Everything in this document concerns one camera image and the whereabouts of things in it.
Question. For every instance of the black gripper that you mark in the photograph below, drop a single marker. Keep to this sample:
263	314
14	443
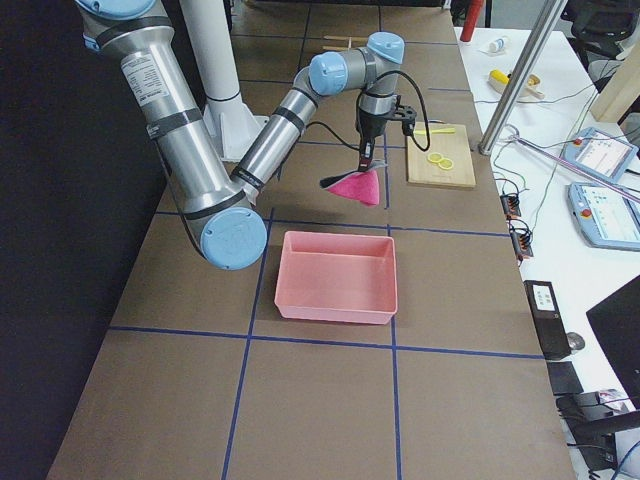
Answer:
370	126

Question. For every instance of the pink and grey cloth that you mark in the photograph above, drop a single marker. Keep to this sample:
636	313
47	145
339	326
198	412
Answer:
361	186

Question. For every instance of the silver blue robot arm holding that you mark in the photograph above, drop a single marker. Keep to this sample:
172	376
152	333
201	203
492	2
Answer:
372	69

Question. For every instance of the yellow plastic knife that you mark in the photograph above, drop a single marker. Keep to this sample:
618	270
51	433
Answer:
424	132

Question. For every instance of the lemon slice front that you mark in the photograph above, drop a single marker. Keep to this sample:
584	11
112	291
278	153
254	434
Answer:
445	164

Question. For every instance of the bamboo cutting board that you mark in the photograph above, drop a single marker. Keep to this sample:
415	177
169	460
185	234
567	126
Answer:
455	146

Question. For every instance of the wooden stick left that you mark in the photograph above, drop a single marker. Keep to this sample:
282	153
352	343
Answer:
345	38

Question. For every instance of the pink plastic bin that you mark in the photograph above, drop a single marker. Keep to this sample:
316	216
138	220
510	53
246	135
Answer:
348	278

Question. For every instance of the red cylinder bottle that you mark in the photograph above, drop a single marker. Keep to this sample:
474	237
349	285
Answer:
474	9

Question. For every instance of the teach pendant upper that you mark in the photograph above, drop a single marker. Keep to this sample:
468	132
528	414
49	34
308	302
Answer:
599	154

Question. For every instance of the teach pendant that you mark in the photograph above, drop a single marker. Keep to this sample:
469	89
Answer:
599	154
605	218

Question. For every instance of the teach pendant lower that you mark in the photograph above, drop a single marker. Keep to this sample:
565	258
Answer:
605	218

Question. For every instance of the black box device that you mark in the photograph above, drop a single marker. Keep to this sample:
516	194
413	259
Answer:
547	319

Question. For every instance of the black monitor corner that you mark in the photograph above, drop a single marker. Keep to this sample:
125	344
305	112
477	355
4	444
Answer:
615	323

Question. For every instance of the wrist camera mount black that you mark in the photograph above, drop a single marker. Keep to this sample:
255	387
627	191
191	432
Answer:
406	116

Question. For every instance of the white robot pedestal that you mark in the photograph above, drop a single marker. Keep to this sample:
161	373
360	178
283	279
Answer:
230	122

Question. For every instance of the metal frame post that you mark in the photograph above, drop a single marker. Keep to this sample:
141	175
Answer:
536	41

